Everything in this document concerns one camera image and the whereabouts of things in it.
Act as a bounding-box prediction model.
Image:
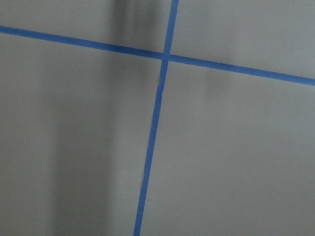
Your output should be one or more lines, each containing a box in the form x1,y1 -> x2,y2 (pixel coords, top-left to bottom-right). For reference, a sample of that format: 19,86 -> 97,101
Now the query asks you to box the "blue tape strip lengthwise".
133,0 -> 179,236

